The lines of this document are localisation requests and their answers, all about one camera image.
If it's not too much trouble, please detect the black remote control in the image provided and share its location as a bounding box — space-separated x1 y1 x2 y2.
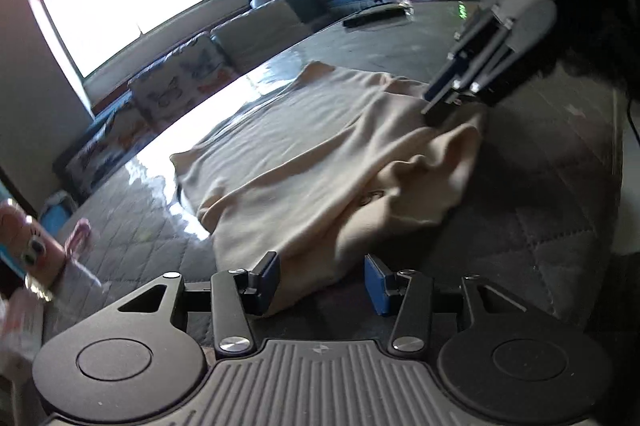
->
342 6 407 29

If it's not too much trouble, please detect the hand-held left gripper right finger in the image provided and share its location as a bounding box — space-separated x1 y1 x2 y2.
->
364 253 528 353

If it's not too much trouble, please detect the pink cartoon face bottle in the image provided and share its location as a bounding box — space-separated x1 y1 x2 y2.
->
0 200 68 293

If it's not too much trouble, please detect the blue chair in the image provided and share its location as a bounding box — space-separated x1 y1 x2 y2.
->
39 192 78 237

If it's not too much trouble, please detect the grey quilted star tablecloth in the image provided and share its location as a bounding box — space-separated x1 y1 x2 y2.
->
42 0 626 347

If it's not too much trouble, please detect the white tissue box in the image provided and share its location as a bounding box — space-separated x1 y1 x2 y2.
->
0 290 47 379

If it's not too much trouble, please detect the grey pillow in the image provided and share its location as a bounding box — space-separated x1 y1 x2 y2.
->
210 0 313 74

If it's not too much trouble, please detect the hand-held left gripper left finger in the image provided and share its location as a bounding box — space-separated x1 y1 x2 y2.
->
116 251 281 355

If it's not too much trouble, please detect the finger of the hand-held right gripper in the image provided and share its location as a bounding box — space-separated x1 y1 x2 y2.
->
424 8 503 105
421 23 521 127

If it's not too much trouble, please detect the butterfly print cushion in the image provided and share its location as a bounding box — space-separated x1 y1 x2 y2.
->
54 104 138 203
129 32 238 123

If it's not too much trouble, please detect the cream garment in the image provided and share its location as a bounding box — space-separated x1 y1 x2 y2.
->
170 60 490 317

